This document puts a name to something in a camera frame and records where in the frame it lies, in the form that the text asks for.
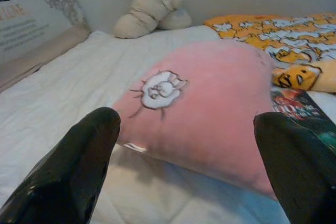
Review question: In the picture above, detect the white quilted mattress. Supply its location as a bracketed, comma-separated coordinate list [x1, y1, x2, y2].
[0, 26, 336, 224]

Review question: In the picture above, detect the pink pillow with sheep print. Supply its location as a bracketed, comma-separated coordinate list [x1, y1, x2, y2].
[112, 39, 278, 200]

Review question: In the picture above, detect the grey pillow with printed words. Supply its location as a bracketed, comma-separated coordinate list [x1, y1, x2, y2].
[0, 0, 92, 93]

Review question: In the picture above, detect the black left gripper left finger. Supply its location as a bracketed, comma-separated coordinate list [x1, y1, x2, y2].
[0, 106, 121, 224]

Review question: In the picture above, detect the yellow cartoon print blanket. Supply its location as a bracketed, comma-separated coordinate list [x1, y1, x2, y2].
[203, 13, 336, 93]

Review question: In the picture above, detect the book with red green cover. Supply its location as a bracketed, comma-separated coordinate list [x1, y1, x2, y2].
[269, 87, 336, 154]

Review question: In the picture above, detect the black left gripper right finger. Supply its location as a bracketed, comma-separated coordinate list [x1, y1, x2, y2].
[253, 112, 336, 224]

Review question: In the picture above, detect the cream plush toy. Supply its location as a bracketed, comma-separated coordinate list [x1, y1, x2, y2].
[113, 0, 193, 39]

